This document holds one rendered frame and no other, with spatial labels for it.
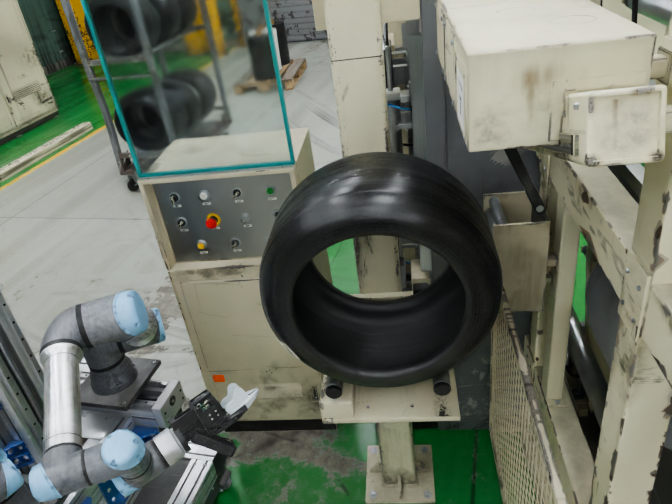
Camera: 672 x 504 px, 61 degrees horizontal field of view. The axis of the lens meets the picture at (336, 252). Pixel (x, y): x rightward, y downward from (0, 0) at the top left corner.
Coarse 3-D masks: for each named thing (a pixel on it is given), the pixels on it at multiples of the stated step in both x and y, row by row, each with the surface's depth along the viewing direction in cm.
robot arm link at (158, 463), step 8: (152, 440) 126; (152, 448) 124; (152, 456) 124; (160, 456) 124; (152, 464) 123; (160, 464) 124; (168, 464) 126; (152, 472) 123; (160, 472) 125; (112, 480) 121; (120, 480) 120; (128, 480) 120; (136, 480) 121; (144, 480) 123; (120, 488) 120; (128, 488) 121; (136, 488) 122
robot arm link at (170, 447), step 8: (160, 432) 128; (168, 432) 127; (160, 440) 126; (168, 440) 126; (176, 440) 126; (160, 448) 125; (168, 448) 125; (176, 448) 125; (168, 456) 125; (176, 456) 126
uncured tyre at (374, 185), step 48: (336, 192) 121; (384, 192) 118; (432, 192) 121; (288, 240) 124; (336, 240) 121; (432, 240) 119; (480, 240) 122; (288, 288) 128; (336, 288) 165; (432, 288) 159; (480, 288) 125; (288, 336) 136; (336, 336) 160; (384, 336) 163; (432, 336) 156; (480, 336) 132; (384, 384) 142
